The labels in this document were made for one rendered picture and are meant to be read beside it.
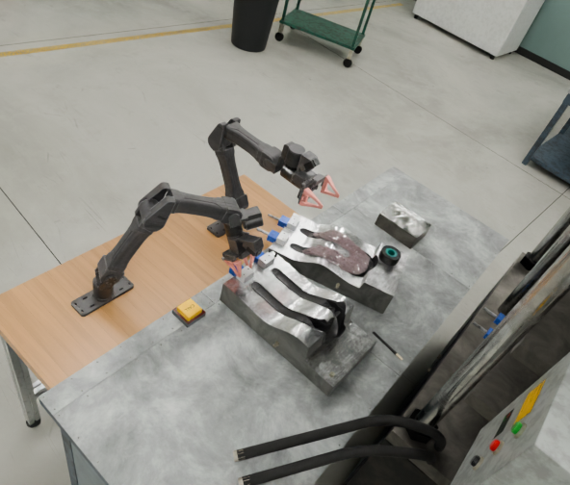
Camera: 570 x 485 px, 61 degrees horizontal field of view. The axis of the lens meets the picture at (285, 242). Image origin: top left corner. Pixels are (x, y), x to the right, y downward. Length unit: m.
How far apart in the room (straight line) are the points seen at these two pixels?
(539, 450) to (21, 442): 1.96
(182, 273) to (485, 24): 6.64
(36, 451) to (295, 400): 1.19
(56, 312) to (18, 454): 0.83
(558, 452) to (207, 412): 0.92
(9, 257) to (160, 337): 1.53
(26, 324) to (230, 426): 0.70
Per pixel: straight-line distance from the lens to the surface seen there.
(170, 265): 1.83
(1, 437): 2.42
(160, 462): 1.45
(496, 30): 7.79
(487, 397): 1.56
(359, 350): 1.68
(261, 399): 1.55
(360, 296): 1.87
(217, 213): 1.51
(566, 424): 1.03
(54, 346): 1.63
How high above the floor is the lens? 2.15
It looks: 43 degrees down
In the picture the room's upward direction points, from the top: 18 degrees clockwise
